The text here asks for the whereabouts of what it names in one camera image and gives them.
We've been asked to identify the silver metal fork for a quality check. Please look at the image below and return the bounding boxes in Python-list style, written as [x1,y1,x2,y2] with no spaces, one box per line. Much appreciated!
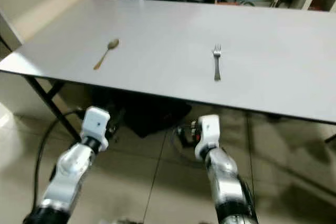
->
[212,44,223,82]

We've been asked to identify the bronze metal spoon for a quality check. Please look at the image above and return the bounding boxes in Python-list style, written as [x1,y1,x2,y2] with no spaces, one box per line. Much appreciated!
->
[93,38,120,71]

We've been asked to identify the black metal table leg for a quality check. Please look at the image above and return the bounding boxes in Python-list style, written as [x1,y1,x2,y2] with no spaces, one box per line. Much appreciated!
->
[25,75,82,142]

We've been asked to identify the white partition panel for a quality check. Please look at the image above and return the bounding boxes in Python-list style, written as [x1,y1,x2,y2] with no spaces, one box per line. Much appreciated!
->
[0,13,25,55]

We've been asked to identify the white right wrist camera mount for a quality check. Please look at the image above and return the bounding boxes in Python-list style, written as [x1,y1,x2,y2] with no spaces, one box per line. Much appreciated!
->
[194,114,221,162]

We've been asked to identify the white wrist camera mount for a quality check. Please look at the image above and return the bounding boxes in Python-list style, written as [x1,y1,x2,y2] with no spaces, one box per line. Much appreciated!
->
[81,106,111,149]
[194,114,221,162]

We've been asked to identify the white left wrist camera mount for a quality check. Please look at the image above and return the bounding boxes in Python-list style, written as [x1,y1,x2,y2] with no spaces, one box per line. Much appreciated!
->
[81,106,111,149]

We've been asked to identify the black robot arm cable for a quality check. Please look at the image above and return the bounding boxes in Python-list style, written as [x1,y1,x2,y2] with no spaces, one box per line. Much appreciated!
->
[33,110,85,209]

